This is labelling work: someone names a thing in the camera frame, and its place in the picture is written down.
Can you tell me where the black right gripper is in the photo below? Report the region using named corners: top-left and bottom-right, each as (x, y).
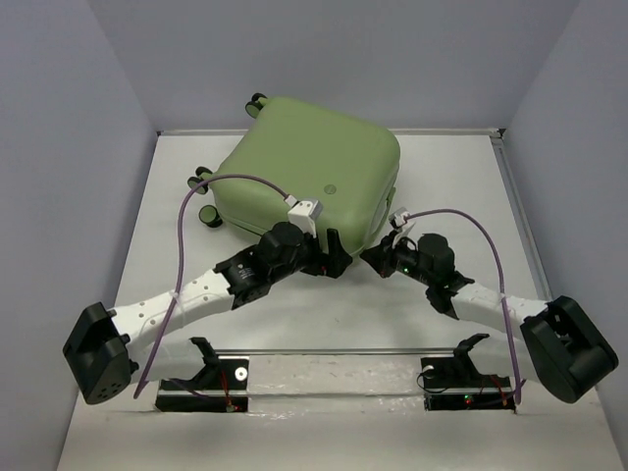
top-left (359, 229), bottom-right (434, 287)

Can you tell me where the green hard-shell suitcase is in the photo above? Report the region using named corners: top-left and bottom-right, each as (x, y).
top-left (187, 93), bottom-right (400, 256)

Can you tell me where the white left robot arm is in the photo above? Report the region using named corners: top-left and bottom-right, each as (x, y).
top-left (63, 222), bottom-right (352, 405)

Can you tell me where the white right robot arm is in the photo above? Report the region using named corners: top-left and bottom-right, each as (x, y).
top-left (360, 233), bottom-right (619, 403)

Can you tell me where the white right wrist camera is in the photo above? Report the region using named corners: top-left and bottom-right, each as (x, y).
top-left (389, 207), bottom-right (415, 247)

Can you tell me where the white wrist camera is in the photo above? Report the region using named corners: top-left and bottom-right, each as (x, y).
top-left (288, 199), bottom-right (323, 238)
top-left (389, 207), bottom-right (415, 247)

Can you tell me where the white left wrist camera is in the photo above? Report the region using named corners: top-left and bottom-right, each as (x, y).
top-left (288, 199), bottom-right (323, 238)

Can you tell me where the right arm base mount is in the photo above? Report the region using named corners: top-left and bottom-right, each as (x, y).
top-left (416, 356), bottom-right (516, 412)

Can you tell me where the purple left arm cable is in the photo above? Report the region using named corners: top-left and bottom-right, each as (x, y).
top-left (132, 175), bottom-right (295, 398)

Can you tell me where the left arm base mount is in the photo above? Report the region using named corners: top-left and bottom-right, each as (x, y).
top-left (155, 355), bottom-right (249, 413)

